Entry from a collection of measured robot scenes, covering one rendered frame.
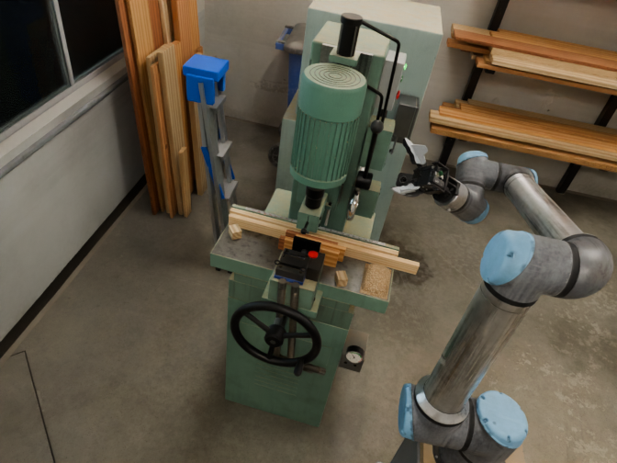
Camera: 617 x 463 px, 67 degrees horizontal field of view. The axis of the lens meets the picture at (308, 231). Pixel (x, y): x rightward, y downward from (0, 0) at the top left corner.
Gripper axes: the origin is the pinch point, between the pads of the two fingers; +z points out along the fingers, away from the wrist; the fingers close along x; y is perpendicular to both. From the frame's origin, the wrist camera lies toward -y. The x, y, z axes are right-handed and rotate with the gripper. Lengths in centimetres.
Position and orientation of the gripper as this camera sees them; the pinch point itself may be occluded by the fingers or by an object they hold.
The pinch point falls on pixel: (395, 163)
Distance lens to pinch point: 129.3
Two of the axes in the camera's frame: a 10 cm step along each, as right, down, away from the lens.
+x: -2.7, 9.4, -2.3
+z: -7.6, -3.5, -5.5
